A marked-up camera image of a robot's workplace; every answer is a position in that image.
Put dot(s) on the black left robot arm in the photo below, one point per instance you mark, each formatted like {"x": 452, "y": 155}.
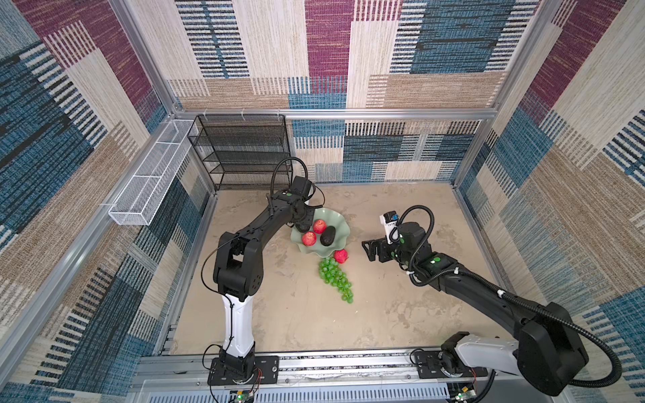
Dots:
{"x": 239, "y": 270}

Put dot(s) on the dark avocado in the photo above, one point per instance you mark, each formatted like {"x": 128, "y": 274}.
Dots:
{"x": 327, "y": 237}

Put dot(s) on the small red fake peach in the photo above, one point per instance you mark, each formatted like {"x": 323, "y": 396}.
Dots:
{"x": 341, "y": 256}

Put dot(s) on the red apple bottom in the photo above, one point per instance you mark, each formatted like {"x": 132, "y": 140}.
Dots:
{"x": 309, "y": 239}

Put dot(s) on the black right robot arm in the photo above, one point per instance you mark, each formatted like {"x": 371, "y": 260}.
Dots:
{"x": 546, "y": 347}

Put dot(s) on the black wire mesh shelf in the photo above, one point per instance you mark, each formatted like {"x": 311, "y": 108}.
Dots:
{"x": 241, "y": 152}

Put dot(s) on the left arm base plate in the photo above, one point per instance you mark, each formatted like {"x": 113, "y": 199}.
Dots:
{"x": 229, "y": 371}

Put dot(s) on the green fake grape bunch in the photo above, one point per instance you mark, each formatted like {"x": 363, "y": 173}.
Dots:
{"x": 331, "y": 273}

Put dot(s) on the green wavy fruit bowl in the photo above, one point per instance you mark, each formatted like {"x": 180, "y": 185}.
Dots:
{"x": 332, "y": 218}

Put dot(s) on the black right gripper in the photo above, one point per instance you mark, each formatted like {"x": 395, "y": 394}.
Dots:
{"x": 381, "y": 243}

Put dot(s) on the white wire mesh basket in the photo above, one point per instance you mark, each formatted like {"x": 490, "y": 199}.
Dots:
{"x": 140, "y": 200}

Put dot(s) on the red apple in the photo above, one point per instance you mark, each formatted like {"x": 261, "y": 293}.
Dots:
{"x": 319, "y": 226}
{"x": 309, "y": 239}

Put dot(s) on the aluminium front rail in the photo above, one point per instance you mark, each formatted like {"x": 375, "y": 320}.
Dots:
{"x": 367, "y": 375}

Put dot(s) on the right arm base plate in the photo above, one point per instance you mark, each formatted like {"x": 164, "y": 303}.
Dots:
{"x": 436, "y": 364}

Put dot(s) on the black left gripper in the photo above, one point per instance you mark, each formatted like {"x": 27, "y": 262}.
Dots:
{"x": 308, "y": 220}

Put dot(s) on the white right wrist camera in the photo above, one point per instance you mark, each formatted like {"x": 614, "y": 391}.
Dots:
{"x": 389, "y": 221}

